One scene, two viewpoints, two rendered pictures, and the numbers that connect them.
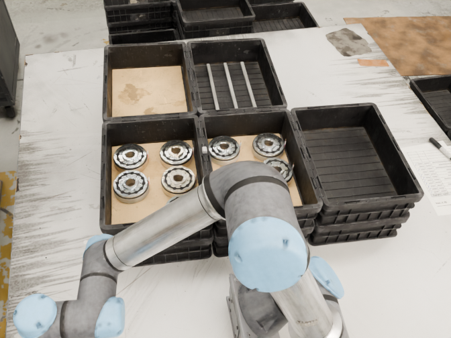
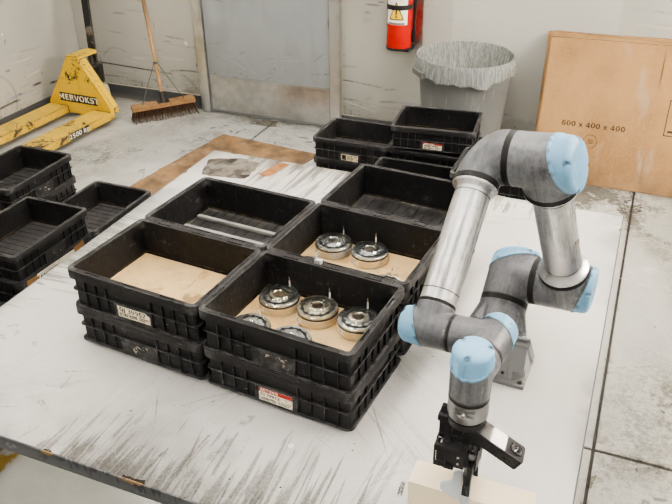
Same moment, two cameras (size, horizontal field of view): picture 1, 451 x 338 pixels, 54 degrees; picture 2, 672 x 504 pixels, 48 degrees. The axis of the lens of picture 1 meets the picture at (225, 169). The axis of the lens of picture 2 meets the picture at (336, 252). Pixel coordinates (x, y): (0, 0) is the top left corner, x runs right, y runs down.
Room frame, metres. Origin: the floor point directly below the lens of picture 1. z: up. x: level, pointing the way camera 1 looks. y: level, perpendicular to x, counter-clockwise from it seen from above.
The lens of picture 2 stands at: (-0.18, 1.28, 1.92)
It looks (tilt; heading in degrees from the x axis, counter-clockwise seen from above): 31 degrees down; 310
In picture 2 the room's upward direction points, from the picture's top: 1 degrees counter-clockwise
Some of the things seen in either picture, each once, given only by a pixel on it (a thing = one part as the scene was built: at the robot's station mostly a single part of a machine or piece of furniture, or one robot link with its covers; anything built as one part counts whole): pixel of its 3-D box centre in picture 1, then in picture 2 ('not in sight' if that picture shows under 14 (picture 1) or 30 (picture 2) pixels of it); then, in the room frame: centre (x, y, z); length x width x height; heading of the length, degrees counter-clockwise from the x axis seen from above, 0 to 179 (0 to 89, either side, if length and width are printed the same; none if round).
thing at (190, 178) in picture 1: (178, 179); (317, 307); (0.83, 0.14, 0.86); 0.10 x 0.10 x 0.01
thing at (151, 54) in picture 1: (149, 91); (168, 279); (1.20, 0.29, 0.87); 0.40 x 0.30 x 0.11; 12
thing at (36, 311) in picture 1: (41, 322); (472, 370); (0.30, 0.33, 1.06); 0.09 x 0.08 x 0.11; 99
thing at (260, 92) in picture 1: (232, 86); (233, 228); (1.27, 0.00, 0.87); 0.40 x 0.30 x 0.11; 12
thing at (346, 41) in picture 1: (347, 41); (228, 166); (1.86, -0.53, 0.71); 0.22 x 0.19 x 0.01; 17
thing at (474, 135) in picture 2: not in sight; (435, 162); (1.64, -1.69, 0.37); 0.42 x 0.34 x 0.46; 17
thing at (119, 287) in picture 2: (147, 80); (166, 262); (1.20, 0.29, 0.92); 0.40 x 0.30 x 0.02; 12
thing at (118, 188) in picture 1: (130, 184); (289, 339); (0.80, 0.28, 0.86); 0.10 x 0.10 x 0.01
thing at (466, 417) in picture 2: not in sight; (467, 406); (0.30, 0.33, 0.98); 0.08 x 0.08 x 0.05
